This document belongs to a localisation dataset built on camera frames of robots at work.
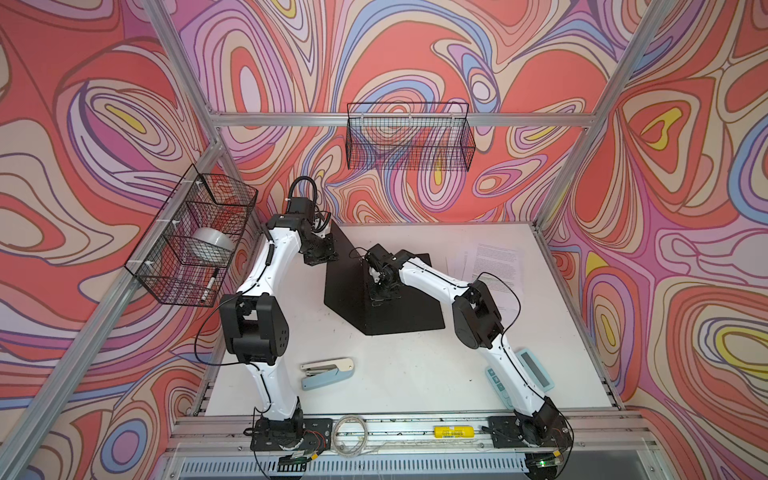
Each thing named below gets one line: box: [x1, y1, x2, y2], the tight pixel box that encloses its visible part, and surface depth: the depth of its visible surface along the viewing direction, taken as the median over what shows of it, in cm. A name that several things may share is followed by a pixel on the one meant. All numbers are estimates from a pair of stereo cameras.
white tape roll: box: [191, 227, 233, 260], surface depth 73 cm
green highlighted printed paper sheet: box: [472, 243, 524, 293], surface depth 110 cm
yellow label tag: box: [434, 426, 475, 439], surface depth 75 cm
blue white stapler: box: [300, 357, 355, 391], surface depth 83 cm
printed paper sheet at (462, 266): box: [445, 252, 479, 283], surface depth 110 cm
